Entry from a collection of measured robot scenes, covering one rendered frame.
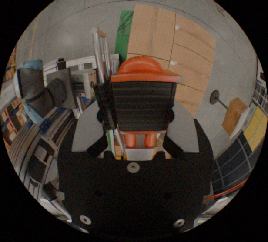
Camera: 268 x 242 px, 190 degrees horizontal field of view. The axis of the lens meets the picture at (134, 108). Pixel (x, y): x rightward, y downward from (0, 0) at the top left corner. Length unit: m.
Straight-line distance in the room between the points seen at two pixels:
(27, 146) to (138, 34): 1.12
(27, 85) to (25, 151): 0.37
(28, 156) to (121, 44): 1.54
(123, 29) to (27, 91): 1.36
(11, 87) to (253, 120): 7.75
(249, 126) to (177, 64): 7.03
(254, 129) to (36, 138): 7.91
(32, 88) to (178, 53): 1.02
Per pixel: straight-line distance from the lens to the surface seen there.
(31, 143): 0.62
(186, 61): 0.96
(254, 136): 7.45
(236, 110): 1.76
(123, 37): 1.41
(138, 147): 0.18
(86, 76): 0.43
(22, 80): 0.35
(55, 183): 0.87
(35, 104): 0.39
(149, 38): 0.84
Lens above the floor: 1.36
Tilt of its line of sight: 57 degrees down
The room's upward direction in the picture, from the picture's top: 178 degrees counter-clockwise
